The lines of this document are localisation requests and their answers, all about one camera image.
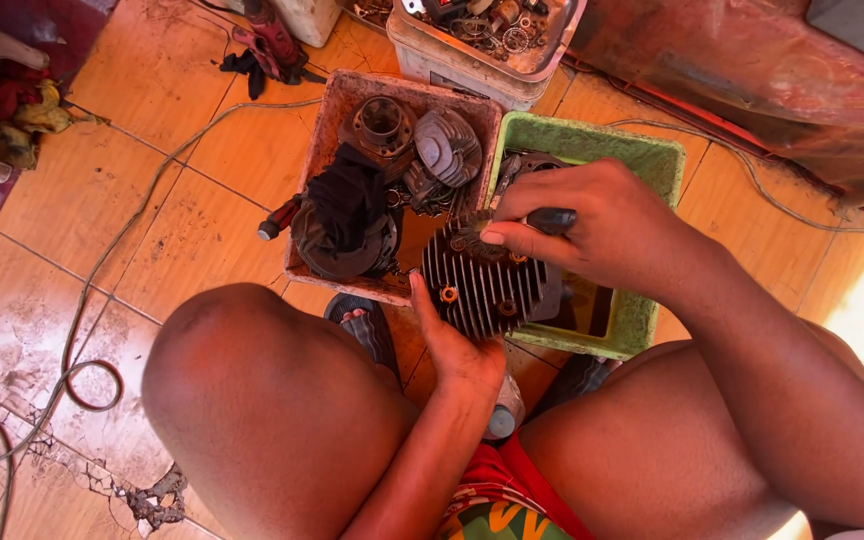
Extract person's left hand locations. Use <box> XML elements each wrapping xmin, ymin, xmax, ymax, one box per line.
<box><xmin>408</xmin><ymin>270</ymin><xmax>509</xmax><ymax>400</ymax></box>

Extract person's right hand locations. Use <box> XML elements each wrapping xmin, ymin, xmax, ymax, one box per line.
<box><xmin>479</xmin><ymin>157</ymin><xmax>718</xmax><ymax>312</ymax></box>

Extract dark-handled wire brush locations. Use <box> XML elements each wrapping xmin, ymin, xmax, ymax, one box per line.
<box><xmin>453</xmin><ymin>207</ymin><xmax>578</xmax><ymax>262</ymax></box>

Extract black finned engine cylinder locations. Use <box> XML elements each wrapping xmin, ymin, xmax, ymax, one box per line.
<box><xmin>421</xmin><ymin>217</ymin><xmax>564</xmax><ymax>342</ymax></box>

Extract bottle with blue cap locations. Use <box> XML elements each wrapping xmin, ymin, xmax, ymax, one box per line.
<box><xmin>483</xmin><ymin>371</ymin><xmax>527</xmax><ymax>441</ymax></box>

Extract green plastic tray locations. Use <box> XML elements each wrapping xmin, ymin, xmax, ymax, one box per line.
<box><xmin>486</xmin><ymin>111</ymin><xmax>687</xmax><ymax>361</ymax></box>

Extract dark sandal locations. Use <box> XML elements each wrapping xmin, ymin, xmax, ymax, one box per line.
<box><xmin>529</xmin><ymin>352</ymin><xmax>621</xmax><ymax>421</ymax></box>
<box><xmin>323</xmin><ymin>292</ymin><xmax>403</xmax><ymax>384</ymax></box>

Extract grey metal crankcase part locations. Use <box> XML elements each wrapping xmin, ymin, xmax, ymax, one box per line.
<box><xmin>490</xmin><ymin>150</ymin><xmax>572</xmax><ymax>207</ymax></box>

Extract red patterned shorts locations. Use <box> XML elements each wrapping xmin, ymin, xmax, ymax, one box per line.
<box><xmin>435</xmin><ymin>431</ymin><xmax>598</xmax><ymax>540</ymax></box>

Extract dark round flywheel assembly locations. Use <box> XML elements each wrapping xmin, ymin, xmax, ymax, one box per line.
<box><xmin>289</xmin><ymin>198</ymin><xmax>403</xmax><ymax>282</ymax></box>

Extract small dark metal engine part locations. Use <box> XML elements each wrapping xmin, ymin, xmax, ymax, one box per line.
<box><xmin>402</xmin><ymin>161</ymin><xmax>471</xmax><ymax>215</ymax></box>

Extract metal tray of small parts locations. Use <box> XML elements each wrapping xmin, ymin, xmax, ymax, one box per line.
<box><xmin>394</xmin><ymin>0</ymin><xmax>588</xmax><ymax>82</ymax></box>

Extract grey finned cylinder head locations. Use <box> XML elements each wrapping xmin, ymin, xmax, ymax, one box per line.
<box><xmin>413</xmin><ymin>106</ymin><xmax>484</xmax><ymax>189</ymax></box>

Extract large plastic-covered red object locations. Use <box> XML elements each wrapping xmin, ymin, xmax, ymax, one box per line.
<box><xmin>563</xmin><ymin>0</ymin><xmax>864</xmax><ymax>226</ymax></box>

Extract black cloth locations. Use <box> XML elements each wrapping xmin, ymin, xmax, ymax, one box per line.
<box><xmin>304</xmin><ymin>142</ymin><xmax>390</xmax><ymax>252</ymax></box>

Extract person's left leg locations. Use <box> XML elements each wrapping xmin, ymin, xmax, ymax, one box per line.
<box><xmin>141</xmin><ymin>283</ymin><xmax>422</xmax><ymax>540</ymax></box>

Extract person's leg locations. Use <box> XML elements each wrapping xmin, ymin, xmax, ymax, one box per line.
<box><xmin>141</xmin><ymin>283</ymin><xmax>422</xmax><ymax>540</ymax></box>
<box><xmin>518</xmin><ymin>318</ymin><xmax>864</xmax><ymax>540</ymax></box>

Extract white plastic container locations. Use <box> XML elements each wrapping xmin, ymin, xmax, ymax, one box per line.
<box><xmin>387</xmin><ymin>0</ymin><xmax>576</xmax><ymax>112</ymax></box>

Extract person's right leg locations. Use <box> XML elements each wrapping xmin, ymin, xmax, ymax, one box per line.
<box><xmin>518</xmin><ymin>318</ymin><xmax>864</xmax><ymax>540</ymax></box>

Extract brown engine cylinder with bore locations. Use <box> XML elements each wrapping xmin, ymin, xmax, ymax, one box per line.
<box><xmin>338</xmin><ymin>95</ymin><xmax>420</xmax><ymax>181</ymax></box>

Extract pink plastic tray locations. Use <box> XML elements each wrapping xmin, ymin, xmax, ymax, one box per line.
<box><xmin>283</xmin><ymin>69</ymin><xmax>505</xmax><ymax>309</ymax></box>

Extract small white plastic canister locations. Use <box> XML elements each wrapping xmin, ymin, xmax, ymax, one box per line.
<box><xmin>274</xmin><ymin>0</ymin><xmax>343</xmax><ymax>48</ymax></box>

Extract heap of red yellow rags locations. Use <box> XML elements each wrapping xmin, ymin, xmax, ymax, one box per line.
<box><xmin>0</xmin><ymin>63</ymin><xmax>92</xmax><ymax>170</ymax></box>

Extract thin grey cable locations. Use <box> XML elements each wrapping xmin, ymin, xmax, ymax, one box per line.
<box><xmin>606</xmin><ymin>117</ymin><xmax>864</xmax><ymax>240</ymax></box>

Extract red-handled screwdriver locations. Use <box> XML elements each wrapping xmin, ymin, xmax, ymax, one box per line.
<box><xmin>257</xmin><ymin>193</ymin><xmax>306</xmax><ymax>242</ymax></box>

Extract long grey cable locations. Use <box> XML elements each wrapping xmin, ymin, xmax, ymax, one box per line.
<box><xmin>0</xmin><ymin>96</ymin><xmax>324</xmax><ymax>540</ymax></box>

